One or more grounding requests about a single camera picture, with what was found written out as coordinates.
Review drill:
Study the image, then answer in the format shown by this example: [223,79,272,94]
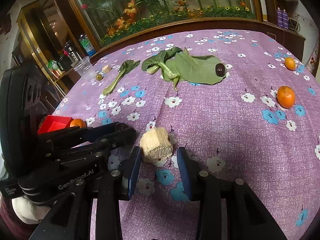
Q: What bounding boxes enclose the red shallow box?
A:
[37,115,73,135]

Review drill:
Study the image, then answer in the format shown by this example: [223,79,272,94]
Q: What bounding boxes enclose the large green vegetable leaves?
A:
[142,47,227,88]

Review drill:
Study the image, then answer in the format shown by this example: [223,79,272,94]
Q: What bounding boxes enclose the flower display glass panel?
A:
[67,0,263,51]

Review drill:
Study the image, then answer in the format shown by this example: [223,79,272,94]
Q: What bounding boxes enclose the beige chunk near cup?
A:
[102,65,112,74]

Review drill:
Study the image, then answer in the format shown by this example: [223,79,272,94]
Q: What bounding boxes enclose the left hand white glove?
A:
[11,197,51,224]

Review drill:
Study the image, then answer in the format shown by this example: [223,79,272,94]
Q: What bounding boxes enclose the small green vegetable leaf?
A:
[103,60,140,95]

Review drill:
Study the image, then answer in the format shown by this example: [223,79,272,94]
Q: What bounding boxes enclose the dark grape on leaf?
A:
[215,63,226,77]

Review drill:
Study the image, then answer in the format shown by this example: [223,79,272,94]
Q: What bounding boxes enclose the green olive fruit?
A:
[95,74,103,81]

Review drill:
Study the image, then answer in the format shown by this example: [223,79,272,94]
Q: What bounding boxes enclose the green water bottle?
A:
[79,34,96,57]

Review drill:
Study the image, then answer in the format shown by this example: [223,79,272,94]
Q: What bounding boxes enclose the purple bottles on shelf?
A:
[277,8,289,30]

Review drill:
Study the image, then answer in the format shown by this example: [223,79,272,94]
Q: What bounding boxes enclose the black steel thermos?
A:
[63,41,82,63]

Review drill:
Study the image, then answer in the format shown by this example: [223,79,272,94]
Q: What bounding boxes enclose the purple floral tablecloth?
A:
[55,30,319,239]

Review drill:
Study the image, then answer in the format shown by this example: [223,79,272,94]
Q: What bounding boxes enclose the beige sugarcane cube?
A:
[139,127,173,163]

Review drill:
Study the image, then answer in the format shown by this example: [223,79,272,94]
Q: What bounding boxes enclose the clear plastic cup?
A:
[74,56,96,80]

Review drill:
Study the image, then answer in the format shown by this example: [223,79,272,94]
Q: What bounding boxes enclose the far small orange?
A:
[284,57,296,71]

